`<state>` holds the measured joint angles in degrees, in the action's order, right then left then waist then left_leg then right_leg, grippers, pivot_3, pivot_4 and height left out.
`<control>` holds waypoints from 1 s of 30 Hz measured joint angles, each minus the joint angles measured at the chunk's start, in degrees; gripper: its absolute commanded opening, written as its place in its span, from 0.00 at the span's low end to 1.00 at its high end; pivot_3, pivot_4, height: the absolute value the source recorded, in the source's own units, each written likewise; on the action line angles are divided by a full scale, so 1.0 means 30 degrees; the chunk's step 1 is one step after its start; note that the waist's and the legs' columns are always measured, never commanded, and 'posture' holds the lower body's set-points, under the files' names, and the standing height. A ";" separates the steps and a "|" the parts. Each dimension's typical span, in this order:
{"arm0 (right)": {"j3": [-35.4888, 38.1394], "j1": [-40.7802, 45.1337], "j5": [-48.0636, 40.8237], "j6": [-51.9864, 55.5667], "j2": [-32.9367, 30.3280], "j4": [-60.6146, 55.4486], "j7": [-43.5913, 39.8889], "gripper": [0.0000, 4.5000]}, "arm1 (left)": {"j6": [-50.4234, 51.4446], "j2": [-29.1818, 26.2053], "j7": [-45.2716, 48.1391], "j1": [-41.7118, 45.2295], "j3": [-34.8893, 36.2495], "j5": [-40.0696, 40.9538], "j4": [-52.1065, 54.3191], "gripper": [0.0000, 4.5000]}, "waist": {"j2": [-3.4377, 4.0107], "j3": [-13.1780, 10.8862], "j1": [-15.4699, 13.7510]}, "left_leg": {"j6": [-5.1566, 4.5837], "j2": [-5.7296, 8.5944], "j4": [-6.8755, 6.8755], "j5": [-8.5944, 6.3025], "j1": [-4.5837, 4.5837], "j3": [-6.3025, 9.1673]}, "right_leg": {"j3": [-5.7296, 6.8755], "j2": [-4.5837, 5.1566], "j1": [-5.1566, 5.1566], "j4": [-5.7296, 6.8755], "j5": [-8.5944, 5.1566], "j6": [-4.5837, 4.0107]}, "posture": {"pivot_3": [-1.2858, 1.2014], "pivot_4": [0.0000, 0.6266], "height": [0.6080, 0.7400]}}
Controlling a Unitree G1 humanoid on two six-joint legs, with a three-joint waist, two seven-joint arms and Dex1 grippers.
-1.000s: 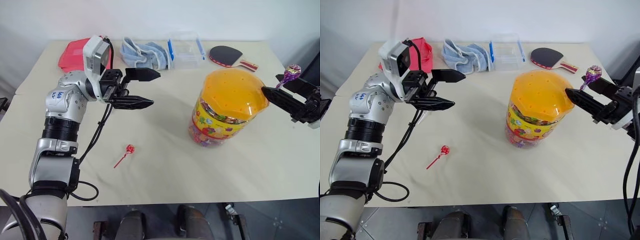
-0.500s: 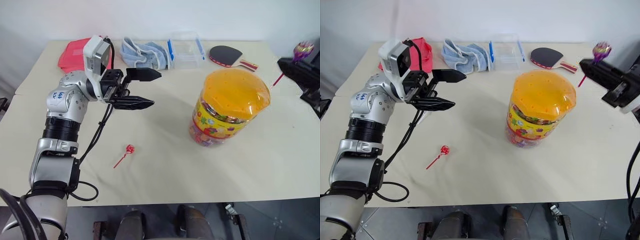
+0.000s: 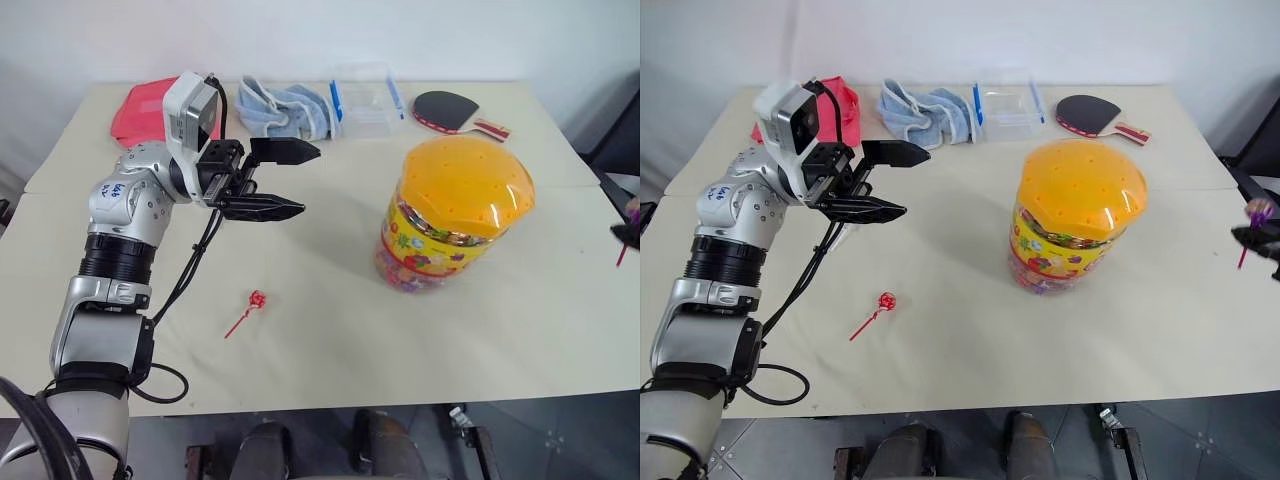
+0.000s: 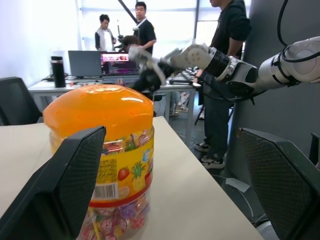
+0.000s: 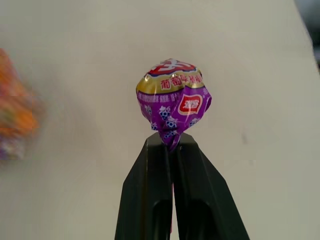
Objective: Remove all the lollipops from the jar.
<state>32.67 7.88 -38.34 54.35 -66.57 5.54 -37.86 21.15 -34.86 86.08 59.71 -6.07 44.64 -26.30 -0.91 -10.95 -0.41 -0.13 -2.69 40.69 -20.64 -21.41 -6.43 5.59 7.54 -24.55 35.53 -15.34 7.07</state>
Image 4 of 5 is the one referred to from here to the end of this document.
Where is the laptop with lit screen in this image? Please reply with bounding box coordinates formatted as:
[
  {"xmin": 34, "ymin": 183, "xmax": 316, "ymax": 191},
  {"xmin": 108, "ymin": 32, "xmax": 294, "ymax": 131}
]
[{"xmin": 99, "ymin": 51, "xmax": 141, "ymax": 84}]

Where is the man in black hoodie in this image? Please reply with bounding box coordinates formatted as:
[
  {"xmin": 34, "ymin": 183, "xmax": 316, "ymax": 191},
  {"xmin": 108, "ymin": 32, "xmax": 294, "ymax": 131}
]
[{"xmin": 193, "ymin": 0, "xmax": 252, "ymax": 170}]

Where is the black thermos bottle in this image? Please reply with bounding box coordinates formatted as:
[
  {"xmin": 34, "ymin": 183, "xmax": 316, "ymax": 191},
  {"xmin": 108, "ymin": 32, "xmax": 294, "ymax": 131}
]
[{"xmin": 50, "ymin": 55, "xmax": 67, "ymax": 89}]

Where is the man in black t-shirt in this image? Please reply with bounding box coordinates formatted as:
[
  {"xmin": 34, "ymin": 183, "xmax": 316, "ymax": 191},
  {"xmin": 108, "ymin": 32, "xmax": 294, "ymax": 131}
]
[{"xmin": 131, "ymin": 1, "xmax": 157, "ymax": 56}]

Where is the grey closed-back laptop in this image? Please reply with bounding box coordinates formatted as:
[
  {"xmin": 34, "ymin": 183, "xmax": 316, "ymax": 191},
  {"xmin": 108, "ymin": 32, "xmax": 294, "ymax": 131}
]
[{"xmin": 67, "ymin": 50, "xmax": 104, "ymax": 79}]

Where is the clear plastic lollipop jar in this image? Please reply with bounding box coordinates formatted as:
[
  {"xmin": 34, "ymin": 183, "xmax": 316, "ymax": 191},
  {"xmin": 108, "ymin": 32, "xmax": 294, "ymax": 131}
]
[{"xmin": 49, "ymin": 124, "xmax": 155, "ymax": 240}]

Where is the purple wrapped lollipop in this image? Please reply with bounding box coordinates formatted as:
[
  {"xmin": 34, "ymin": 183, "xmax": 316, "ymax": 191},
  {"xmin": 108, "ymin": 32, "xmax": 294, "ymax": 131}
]
[{"xmin": 119, "ymin": 203, "xmax": 138, "ymax": 221}]

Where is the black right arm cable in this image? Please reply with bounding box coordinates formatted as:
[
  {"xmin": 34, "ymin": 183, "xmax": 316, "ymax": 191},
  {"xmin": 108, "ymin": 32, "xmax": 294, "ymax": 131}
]
[{"xmin": 276, "ymin": 0, "xmax": 320, "ymax": 63}]

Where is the black chair back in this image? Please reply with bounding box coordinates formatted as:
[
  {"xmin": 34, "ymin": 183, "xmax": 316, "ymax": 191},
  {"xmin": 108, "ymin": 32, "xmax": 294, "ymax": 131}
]
[{"xmin": 309, "ymin": 131, "xmax": 320, "ymax": 165}]

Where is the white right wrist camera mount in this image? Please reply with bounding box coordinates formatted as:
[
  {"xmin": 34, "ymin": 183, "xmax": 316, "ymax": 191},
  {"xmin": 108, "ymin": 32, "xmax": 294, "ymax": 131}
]
[{"xmin": 159, "ymin": 42, "xmax": 210, "ymax": 71}]

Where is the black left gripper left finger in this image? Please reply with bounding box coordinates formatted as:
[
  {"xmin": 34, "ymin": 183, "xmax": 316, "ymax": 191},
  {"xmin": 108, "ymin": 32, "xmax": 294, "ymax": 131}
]
[{"xmin": 0, "ymin": 125, "xmax": 107, "ymax": 240}]

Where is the man in white vest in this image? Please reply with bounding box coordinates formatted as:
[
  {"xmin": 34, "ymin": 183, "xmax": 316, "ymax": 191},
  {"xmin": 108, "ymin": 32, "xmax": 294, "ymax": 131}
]
[{"xmin": 94, "ymin": 14, "xmax": 117, "ymax": 52}]

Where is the black mesh office chair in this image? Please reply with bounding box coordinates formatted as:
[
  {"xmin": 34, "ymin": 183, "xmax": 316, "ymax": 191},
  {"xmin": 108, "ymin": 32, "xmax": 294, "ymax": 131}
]
[{"xmin": 0, "ymin": 76, "xmax": 44, "ymax": 127}]

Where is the white office desk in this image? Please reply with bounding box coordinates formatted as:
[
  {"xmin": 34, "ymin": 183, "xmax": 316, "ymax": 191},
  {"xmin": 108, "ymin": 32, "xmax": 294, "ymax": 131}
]
[{"xmin": 27, "ymin": 74, "xmax": 202, "ymax": 126}]

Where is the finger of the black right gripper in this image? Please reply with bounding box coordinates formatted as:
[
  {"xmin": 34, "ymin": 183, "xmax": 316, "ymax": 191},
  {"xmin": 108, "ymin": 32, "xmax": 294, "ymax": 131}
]
[
  {"xmin": 131, "ymin": 79, "xmax": 162, "ymax": 94},
  {"xmin": 138, "ymin": 67, "xmax": 163, "ymax": 83}
]

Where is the seated person with brown hair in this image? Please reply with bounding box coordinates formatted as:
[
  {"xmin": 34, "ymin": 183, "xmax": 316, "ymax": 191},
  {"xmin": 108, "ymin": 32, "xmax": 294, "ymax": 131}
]
[{"xmin": 119, "ymin": 34, "xmax": 141, "ymax": 54}]

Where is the orange plastic jar lid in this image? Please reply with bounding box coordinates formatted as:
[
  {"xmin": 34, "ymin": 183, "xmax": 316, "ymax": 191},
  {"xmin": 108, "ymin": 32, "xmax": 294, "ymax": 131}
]
[{"xmin": 42, "ymin": 83, "xmax": 155, "ymax": 141}]

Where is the red white wrapped lollipop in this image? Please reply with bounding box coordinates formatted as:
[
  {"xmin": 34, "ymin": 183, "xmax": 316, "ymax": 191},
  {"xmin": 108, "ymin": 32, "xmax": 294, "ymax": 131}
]
[{"xmin": 100, "ymin": 216, "xmax": 119, "ymax": 236}]

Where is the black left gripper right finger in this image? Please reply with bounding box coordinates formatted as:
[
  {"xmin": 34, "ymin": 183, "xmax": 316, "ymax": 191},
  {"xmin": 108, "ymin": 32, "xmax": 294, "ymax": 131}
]
[{"xmin": 236, "ymin": 127, "xmax": 320, "ymax": 240}]

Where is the black keyboard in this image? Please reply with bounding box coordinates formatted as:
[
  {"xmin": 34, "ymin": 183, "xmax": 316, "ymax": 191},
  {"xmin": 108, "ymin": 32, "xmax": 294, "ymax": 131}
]
[{"xmin": 169, "ymin": 70, "xmax": 202, "ymax": 88}]

